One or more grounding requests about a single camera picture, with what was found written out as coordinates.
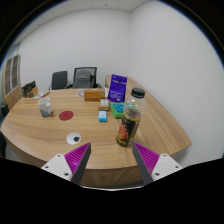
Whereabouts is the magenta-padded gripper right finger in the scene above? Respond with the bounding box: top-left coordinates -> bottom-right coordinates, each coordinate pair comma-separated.
131,142 -> 184,185

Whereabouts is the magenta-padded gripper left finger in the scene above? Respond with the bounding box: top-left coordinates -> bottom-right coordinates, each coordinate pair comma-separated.
40,142 -> 92,185

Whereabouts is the clear black-capped drink bottle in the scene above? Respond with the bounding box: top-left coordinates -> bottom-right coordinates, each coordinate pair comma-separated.
115,87 -> 147,148

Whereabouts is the flat round red coaster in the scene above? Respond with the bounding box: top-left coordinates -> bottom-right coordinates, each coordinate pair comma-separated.
58,110 -> 75,122

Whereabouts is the small light blue box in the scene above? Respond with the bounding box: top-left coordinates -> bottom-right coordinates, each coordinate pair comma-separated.
97,110 -> 108,123

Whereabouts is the green wrapped pack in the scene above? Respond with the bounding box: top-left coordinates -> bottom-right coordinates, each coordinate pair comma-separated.
109,102 -> 126,120

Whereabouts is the white ceramic mug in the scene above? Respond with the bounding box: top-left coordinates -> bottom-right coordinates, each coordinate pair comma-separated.
37,96 -> 54,118

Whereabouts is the small yellow packet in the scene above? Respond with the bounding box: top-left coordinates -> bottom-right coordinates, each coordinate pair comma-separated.
98,98 -> 111,112

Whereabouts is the wooden tissue box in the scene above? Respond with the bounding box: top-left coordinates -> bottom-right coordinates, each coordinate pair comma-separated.
83,87 -> 107,102

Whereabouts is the black leather armchair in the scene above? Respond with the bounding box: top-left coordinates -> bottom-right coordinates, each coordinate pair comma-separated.
0,103 -> 10,159

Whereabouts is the purple standing card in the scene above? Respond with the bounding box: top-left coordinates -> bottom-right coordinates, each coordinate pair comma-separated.
107,73 -> 128,103

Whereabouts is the wooden side desk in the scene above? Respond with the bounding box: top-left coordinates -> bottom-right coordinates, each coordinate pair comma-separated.
104,74 -> 151,101

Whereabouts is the black office chair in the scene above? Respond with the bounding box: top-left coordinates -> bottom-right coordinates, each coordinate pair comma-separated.
49,70 -> 69,91

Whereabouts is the grey mesh office chair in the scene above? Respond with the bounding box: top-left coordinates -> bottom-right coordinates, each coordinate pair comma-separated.
65,66 -> 103,90

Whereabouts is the dark printed carton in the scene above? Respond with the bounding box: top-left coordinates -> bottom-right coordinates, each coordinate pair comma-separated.
21,84 -> 30,99

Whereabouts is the wooden glass-door cabinet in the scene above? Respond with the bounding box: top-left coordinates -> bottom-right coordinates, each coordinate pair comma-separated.
2,54 -> 23,111

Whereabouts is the white round cable grommet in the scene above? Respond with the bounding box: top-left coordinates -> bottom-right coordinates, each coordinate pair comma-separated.
65,131 -> 82,146

